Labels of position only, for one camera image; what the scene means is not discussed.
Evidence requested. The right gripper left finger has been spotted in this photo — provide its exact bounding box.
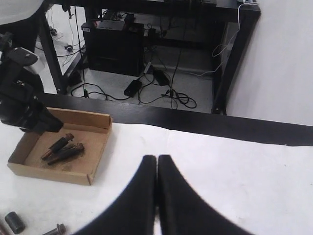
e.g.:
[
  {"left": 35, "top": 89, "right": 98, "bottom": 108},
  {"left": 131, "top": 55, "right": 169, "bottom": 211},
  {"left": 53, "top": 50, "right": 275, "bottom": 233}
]
[{"left": 72, "top": 155, "right": 157, "bottom": 235}]

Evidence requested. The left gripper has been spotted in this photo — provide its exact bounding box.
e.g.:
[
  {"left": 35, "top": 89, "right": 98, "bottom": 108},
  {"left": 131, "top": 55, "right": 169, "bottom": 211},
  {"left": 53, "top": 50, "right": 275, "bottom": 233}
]
[{"left": 0, "top": 33, "right": 65, "bottom": 134}]

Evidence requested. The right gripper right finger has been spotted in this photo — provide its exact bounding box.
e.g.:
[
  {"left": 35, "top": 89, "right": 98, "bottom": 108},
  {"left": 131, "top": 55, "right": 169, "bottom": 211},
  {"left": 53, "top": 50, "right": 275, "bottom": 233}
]
[{"left": 157, "top": 154, "right": 253, "bottom": 235}]

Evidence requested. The shallow cardboard box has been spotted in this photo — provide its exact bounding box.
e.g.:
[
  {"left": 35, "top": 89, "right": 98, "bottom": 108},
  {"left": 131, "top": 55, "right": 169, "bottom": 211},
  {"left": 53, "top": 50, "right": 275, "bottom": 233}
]
[{"left": 7, "top": 107, "right": 114, "bottom": 186}]

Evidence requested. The rusty flanged bolt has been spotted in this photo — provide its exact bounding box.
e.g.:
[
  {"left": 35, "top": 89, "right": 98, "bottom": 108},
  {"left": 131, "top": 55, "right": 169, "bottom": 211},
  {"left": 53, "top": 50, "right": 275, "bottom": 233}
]
[{"left": 43, "top": 223, "right": 67, "bottom": 235}]

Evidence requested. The black power adapter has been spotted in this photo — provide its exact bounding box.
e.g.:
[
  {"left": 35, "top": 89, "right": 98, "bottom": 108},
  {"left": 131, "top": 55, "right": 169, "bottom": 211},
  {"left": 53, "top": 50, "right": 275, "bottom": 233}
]
[{"left": 124, "top": 79, "right": 143, "bottom": 98}]

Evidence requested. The black computer tower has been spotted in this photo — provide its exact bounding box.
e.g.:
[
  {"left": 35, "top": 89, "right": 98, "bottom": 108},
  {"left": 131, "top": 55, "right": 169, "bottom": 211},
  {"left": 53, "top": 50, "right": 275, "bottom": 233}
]
[{"left": 81, "top": 20, "right": 145, "bottom": 77}]

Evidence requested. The black cylindrical sleeve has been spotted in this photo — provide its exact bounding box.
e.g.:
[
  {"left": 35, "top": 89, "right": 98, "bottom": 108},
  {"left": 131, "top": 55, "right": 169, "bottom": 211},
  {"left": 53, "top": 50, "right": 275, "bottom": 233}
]
[{"left": 4, "top": 212, "right": 26, "bottom": 234}]

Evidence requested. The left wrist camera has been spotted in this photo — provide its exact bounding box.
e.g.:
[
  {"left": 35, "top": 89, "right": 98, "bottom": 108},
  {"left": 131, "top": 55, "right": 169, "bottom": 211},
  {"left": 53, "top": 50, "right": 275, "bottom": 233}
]
[{"left": 5, "top": 47, "right": 45, "bottom": 74}]

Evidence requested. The black coiled cable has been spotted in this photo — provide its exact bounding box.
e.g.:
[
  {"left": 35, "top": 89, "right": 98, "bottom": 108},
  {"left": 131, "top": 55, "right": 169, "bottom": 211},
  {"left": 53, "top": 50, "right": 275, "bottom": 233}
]
[{"left": 160, "top": 89, "right": 198, "bottom": 110}]

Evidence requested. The black desk frame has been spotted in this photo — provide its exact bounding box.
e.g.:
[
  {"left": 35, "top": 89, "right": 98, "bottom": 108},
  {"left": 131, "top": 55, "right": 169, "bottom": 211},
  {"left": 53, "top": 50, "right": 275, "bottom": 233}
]
[{"left": 36, "top": 0, "right": 261, "bottom": 116}]

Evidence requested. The white cable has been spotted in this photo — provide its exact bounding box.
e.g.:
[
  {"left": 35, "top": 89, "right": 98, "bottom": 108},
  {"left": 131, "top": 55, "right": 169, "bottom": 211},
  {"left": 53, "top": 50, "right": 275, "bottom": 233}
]
[{"left": 188, "top": 1, "right": 260, "bottom": 77}]

